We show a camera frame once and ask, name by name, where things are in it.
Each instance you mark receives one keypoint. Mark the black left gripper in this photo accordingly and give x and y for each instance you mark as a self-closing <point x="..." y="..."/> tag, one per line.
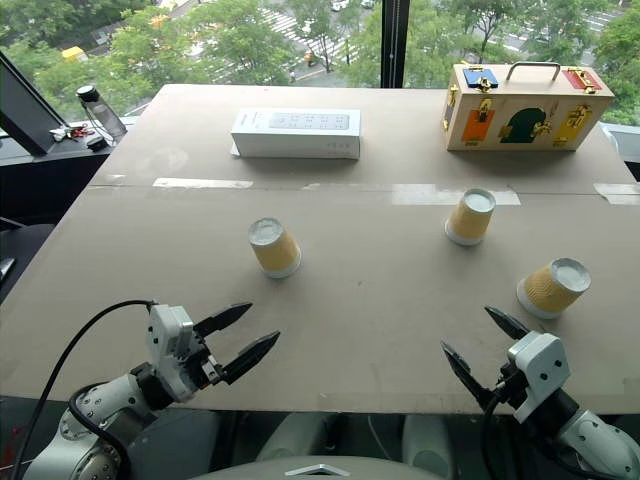
<point x="205" y="370"/>

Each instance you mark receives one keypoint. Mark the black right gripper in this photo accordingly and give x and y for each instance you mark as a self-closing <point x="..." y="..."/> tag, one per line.
<point x="511" y="392"/>

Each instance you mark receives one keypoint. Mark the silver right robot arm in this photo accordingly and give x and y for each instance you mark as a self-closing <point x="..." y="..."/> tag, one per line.
<point x="600" y="440"/>

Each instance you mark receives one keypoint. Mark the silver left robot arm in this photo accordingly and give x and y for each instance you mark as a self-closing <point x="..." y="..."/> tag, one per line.
<point x="92" y="400"/>

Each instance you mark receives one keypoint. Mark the yellow ribbed paper cup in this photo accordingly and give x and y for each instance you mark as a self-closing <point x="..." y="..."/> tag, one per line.
<point x="276" y="252"/>
<point x="469" y="220"/>
<point x="550" y="290"/>

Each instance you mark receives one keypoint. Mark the grey rounded shape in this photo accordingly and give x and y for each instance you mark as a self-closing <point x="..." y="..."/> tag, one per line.
<point x="295" y="437"/>
<point x="427" y="442"/>

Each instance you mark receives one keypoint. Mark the grey robot torso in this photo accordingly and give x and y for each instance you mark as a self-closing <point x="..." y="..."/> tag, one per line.
<point x="320" y="467"/>

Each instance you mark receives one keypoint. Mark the clear tape strip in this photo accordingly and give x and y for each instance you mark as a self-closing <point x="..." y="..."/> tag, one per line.
<point x="617" y="194"/>
<point x="430" y="194"/>

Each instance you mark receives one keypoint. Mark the white rectangular cardboard box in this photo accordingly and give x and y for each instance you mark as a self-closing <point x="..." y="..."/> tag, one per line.
<point x="295" y="132"/>

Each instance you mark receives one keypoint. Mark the black side table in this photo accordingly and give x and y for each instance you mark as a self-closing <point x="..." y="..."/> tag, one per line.
<point x="22" y="255"/>

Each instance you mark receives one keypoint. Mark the small black round lid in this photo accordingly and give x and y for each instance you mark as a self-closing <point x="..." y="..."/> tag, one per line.
<point x="96" y="142"/>

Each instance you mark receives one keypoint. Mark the clear bottle with black cap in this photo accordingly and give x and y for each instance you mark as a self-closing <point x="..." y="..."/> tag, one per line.
<point x="102" y="112"/>

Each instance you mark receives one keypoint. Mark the bunch of keys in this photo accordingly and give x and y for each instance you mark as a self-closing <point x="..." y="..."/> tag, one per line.
<point x="70" y="132"/>

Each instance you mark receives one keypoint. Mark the dark slanted panel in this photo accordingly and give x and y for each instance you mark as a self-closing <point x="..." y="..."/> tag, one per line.
<point x="25" y="110"/>

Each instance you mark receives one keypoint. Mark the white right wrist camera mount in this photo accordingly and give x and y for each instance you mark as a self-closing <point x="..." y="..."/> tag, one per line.
<point x="542" y="365"/>

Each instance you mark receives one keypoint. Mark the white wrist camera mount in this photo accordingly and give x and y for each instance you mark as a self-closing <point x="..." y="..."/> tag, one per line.
<point x="170" y="340"/>
<point x="542" y="365"/>

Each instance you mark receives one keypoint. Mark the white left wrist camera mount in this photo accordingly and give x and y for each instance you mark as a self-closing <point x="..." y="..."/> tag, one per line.
<point x="170" y="340"/>

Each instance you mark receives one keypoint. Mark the black window frame post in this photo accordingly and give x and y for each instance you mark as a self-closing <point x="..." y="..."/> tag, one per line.
<point x="395" y="40"/>

